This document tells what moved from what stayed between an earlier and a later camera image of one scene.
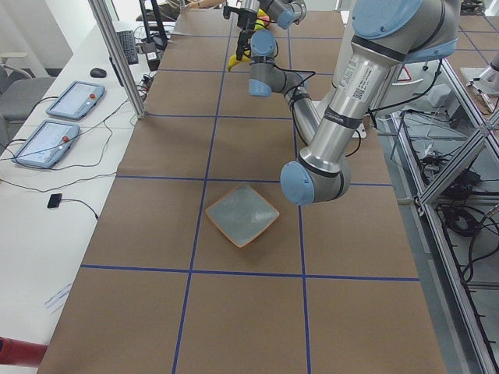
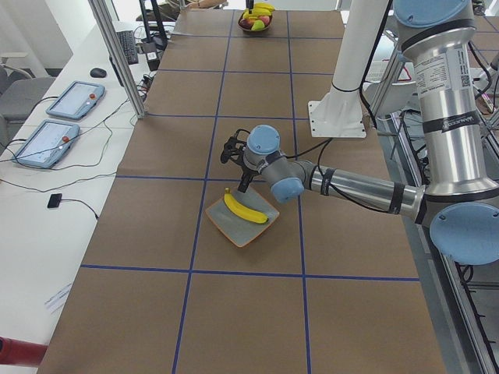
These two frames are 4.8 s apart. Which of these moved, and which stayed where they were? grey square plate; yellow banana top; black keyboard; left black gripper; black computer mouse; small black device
Moved: left black gripper; yellow banana top
Stayed: black computer mouse; black keyboard; grey square plate; small black device
